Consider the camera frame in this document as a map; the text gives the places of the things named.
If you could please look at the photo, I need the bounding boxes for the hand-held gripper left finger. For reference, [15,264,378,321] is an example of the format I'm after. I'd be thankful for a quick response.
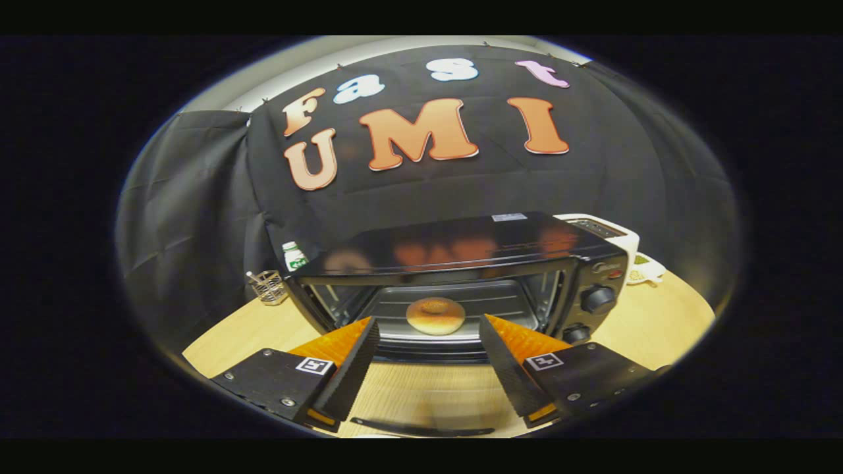
[209,316,381,434]

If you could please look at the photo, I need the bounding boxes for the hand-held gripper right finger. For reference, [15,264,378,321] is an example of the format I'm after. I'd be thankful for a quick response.
[479,314,657,430]

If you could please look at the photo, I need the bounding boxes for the round brown bagel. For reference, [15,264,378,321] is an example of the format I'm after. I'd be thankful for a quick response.
[406,297,466,336]

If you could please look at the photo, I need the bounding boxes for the black toaster oven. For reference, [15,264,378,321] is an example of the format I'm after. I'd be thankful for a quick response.
[285,211,630,439]

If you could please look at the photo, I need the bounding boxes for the metal oven tray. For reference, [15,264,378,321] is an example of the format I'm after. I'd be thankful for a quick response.
[359,282,544,343]

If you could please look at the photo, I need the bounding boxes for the white bread toaster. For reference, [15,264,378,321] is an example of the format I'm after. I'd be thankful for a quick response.
[553,213,641,277]

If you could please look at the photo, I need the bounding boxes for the white bottle green label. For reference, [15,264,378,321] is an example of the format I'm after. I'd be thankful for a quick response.
[282,241,309,273]

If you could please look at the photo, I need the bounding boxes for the small white dish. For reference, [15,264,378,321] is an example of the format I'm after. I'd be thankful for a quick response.
[626,253,667,286]

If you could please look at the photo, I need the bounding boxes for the wire mesh holder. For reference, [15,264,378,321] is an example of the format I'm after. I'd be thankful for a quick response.
[247,269,289,306]

